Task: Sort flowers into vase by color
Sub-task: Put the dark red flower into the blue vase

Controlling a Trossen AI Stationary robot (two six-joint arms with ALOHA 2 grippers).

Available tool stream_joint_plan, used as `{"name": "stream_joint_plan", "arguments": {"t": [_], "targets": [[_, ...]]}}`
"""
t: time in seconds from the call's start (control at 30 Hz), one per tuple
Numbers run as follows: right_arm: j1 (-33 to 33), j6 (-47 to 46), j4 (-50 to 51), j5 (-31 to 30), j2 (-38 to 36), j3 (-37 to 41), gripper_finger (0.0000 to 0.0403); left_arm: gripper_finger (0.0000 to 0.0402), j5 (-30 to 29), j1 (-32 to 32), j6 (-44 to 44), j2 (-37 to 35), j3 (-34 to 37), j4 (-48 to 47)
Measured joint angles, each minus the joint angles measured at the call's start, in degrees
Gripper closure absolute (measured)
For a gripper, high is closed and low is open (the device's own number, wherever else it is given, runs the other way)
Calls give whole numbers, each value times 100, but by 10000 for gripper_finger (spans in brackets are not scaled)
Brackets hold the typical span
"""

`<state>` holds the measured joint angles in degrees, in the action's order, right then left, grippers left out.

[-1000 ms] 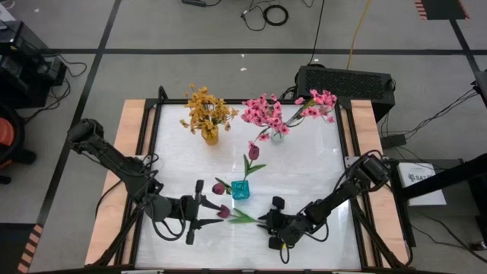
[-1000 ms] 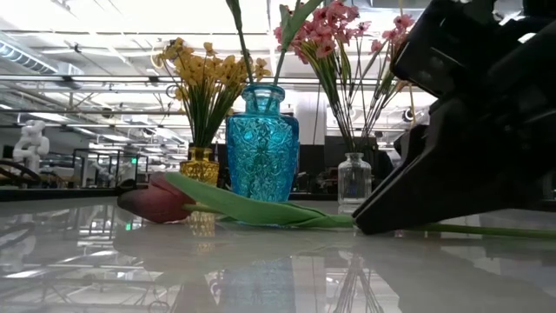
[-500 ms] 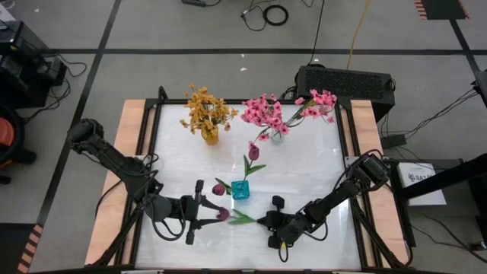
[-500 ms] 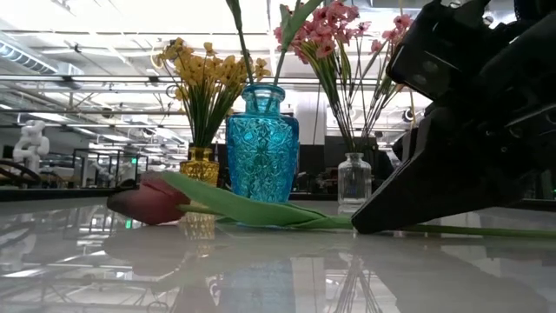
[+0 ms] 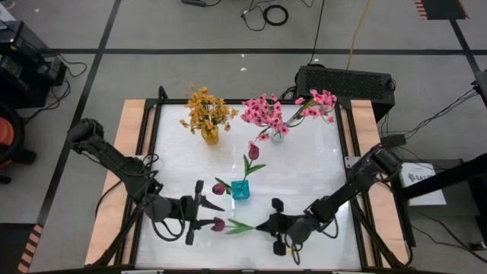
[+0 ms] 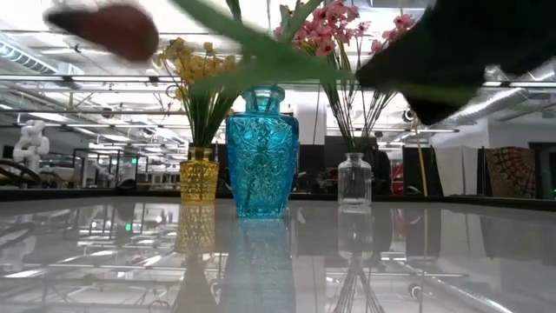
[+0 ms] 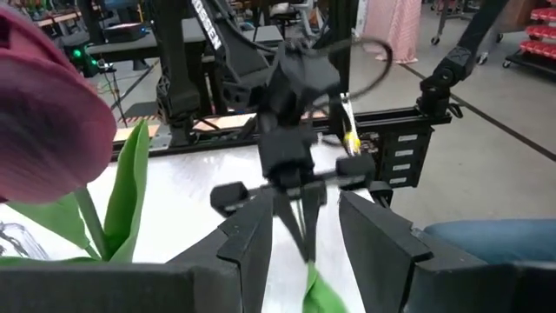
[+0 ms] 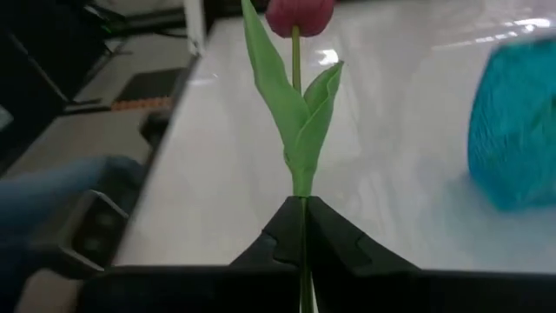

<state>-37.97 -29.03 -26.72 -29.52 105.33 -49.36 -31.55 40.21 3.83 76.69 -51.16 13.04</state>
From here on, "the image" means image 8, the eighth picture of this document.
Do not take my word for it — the dark red artificial tulip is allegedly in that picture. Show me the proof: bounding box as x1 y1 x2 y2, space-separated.
241 0 345 313

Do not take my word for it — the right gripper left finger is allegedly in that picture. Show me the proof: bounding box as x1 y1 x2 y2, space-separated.
77 196 304 313

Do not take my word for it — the blue patterned glass vase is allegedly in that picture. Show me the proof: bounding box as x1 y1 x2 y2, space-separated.
467 37 556 213

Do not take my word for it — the black grey stereo camera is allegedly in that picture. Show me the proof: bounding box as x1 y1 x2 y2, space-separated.
32 189 130 279

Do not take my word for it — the black mat with hazard stripes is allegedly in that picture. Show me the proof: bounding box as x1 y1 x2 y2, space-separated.
110 67 192 112

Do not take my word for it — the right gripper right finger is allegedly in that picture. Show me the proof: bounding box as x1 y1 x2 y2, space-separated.
307 195 556 313

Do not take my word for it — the blurry blue object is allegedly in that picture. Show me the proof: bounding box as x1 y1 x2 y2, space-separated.
0 156 144 313

